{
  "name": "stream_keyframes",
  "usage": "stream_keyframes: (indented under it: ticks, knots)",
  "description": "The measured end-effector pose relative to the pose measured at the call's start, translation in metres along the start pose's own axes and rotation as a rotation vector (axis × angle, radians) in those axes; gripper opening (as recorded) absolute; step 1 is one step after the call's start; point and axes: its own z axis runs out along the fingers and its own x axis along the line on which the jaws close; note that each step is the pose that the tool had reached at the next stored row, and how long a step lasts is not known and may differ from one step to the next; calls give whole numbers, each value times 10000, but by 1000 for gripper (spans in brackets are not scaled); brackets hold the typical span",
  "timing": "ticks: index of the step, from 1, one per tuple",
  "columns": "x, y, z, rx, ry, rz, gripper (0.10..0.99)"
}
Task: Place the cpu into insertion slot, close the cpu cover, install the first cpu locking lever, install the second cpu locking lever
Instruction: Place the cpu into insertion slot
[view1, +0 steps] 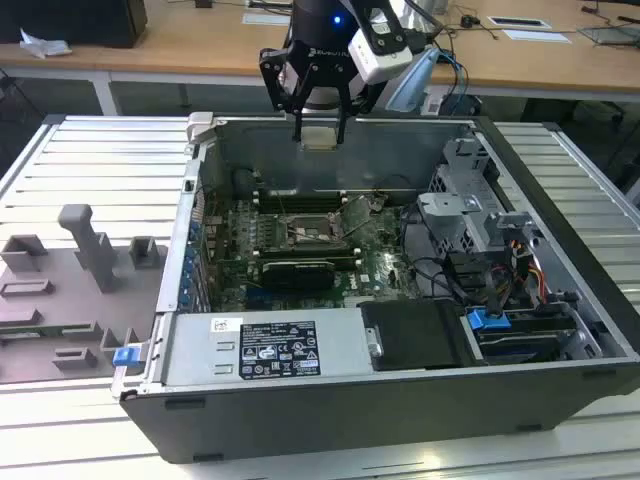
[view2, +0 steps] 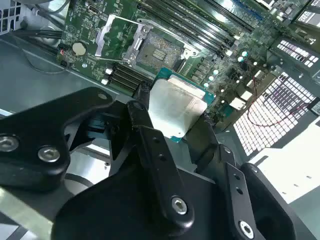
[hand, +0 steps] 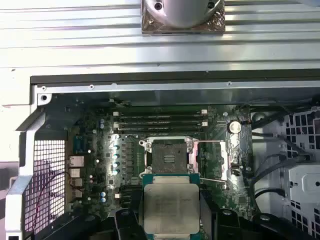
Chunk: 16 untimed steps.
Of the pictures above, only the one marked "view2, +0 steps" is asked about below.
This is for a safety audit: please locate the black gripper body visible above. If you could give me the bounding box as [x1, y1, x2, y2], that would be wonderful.
[51, 162, 236, 240]

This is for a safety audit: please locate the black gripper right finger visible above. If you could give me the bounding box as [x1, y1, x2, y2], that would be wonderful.
[186, 112, 306, 240]

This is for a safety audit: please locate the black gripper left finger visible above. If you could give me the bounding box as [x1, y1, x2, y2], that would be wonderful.
[0, 82, 196, 238]

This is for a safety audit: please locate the silver CPU chip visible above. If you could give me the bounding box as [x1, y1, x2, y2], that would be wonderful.
[147, 66, 216, 144]

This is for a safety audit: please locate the wire locking lever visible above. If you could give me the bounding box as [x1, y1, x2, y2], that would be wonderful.
[136, 17, 191, 35]
[98, 56, 133, 65]

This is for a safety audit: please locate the metal socket cover frame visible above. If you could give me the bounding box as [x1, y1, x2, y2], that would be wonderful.
[94, 13, 147, 63]

